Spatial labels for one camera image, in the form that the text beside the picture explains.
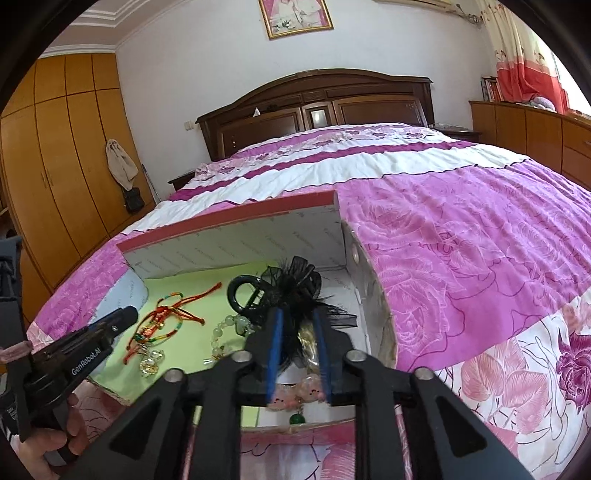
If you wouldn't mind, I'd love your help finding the pink floral bedspread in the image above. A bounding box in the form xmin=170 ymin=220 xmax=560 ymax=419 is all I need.
xmin=27 ymin=121 xmax=591 ymax=480

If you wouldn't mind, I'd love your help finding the row of books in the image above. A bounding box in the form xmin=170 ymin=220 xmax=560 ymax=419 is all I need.
xmin=480 ymin=76 xmax=502 ymax=103

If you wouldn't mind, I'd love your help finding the black hanging bag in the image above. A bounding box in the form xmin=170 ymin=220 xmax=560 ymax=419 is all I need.
xmin=122 ymin=186 xmax=147 ymax=215

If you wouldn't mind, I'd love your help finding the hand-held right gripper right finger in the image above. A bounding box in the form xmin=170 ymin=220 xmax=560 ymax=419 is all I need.
xmin=311 ymin=307 xmax=535 ymax=480

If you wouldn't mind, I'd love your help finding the red and cream curtain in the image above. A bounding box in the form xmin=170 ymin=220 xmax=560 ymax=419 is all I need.
xmin=475 ymin=0 xmax=572 ymax=112

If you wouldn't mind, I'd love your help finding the dark wooden headboard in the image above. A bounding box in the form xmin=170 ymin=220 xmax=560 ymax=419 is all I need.
xmin=195 ymin=68 xmax=435 ymax=163

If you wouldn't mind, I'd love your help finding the black mesh flower hair claw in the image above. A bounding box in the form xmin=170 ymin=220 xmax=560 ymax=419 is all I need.
xmin=225 ymin=255 xmax=359 ymax=371

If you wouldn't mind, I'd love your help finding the yellow wooden wardrobe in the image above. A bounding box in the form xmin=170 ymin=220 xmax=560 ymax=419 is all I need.
xmin=0 ymin=52 xmax=158 ymax=317

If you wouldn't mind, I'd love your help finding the light wooden sideboard cabinet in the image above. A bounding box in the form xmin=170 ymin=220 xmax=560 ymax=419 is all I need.
xmin=468 ymin=98 xmax=591 ymax=191

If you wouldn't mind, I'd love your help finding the person's left hand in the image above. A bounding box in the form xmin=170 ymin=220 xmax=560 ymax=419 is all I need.
xmin=19 ymin=391 xmax=90 ymax=480

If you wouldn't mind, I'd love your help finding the pearl brooch pin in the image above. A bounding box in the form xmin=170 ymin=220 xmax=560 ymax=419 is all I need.
xmin=140 ymin=348 xmax=168 ymax=378

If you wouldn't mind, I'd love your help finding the gold hair clip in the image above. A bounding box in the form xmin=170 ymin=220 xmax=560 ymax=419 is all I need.
xmin=294 ymin=322 xmax=325 ymax=367

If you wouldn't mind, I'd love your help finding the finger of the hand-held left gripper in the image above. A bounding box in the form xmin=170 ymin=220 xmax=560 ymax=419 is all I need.
xmin=89 ymin=305 xmax=139 ymax=357

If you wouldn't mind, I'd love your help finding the pink cardboard box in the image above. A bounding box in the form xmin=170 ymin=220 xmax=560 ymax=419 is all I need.
xmin=87 ymin=191 xmax=399 ymax=435

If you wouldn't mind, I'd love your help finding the pale jade bead bracelet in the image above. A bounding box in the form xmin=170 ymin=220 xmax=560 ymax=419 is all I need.
xmin=209 ymin=314 xmax=260 ymax=360

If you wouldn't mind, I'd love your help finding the thin grey stick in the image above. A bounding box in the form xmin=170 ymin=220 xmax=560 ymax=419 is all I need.
xmin=140 ymin=163 xmax=163 ymax=205

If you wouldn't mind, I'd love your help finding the multicolour string bracelet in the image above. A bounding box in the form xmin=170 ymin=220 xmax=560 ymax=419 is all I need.
xmin=137 ymin=283 xmax=223 ymax=344

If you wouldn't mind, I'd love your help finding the dark wooden nightstand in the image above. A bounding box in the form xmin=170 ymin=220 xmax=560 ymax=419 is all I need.
xmin=428 ymin=122 xmax=482 ymax=143
xmin=167 ymin=169 xmax=198 ymax=191

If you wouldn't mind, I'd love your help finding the beige hanging cloth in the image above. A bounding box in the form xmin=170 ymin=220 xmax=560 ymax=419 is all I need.
xmin=105 ymin=137 xmax=139 ymax=191

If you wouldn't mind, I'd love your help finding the red string bracelet with beads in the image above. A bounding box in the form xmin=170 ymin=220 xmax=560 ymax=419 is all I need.
xmin=126 ymin=318 xmax=186 ymax=367

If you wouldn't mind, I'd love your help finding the framed wall picture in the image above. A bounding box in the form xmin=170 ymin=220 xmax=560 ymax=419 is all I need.
xmin=257 ymin=0 xmax=334 ymax=41

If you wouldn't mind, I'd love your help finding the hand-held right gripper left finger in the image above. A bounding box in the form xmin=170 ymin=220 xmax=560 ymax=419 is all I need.
xmin=59 ymin=307 xmax=286 ymax=480

